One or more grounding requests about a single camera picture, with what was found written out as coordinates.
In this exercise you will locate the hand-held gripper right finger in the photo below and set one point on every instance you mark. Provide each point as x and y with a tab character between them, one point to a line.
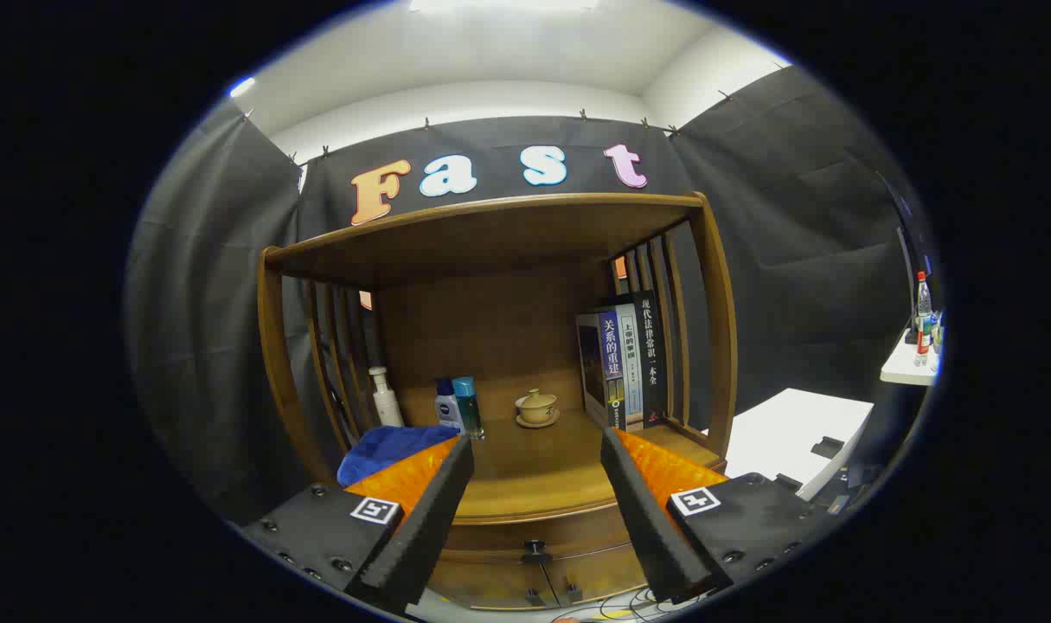
646	519

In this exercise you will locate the wooden cabinet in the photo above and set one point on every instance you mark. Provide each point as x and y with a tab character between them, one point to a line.
490	320

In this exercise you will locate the blue towel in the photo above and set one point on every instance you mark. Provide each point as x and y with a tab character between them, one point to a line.
387	446

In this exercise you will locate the black book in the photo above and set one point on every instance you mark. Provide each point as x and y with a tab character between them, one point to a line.
651	346

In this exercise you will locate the wooden drawer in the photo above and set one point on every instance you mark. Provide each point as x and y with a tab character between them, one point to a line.
508	541

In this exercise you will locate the pale book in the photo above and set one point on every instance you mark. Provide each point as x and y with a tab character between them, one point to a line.
631	381

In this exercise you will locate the white shelf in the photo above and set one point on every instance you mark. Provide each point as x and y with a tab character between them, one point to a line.
901	363

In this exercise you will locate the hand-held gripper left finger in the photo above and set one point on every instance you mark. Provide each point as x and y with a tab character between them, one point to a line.
430	519

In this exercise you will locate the beige lidded teacup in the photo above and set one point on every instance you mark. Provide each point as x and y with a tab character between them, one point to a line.
537	408

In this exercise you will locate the white bottle with blue cap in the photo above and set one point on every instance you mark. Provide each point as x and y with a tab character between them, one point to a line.
446	411

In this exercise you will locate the teal bottle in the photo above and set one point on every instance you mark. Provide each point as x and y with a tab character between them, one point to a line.
468	407

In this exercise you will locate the ceiling light panel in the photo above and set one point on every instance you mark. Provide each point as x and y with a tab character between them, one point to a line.
503	4

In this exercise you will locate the wooden countertop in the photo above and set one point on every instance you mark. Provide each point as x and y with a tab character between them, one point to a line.
534	467

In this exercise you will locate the small black object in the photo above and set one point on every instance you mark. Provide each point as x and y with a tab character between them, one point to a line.
828	447

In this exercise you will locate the white pump bottle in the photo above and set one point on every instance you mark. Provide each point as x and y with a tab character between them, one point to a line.
387	407

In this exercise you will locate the white side table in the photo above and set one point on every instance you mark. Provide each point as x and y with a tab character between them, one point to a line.
785	433

